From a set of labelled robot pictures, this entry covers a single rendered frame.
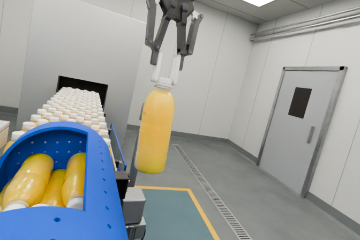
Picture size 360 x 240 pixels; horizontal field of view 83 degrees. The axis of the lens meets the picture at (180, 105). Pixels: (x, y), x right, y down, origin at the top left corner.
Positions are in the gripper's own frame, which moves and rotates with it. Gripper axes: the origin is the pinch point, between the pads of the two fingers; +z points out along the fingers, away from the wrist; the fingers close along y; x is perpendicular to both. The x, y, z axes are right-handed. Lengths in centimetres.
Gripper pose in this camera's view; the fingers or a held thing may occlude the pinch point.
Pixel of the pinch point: (165, 68)
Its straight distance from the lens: 47.1
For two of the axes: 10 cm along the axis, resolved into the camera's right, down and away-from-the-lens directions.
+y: 8.9, 1.2, 4.3
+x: -4.2, -1.4, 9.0
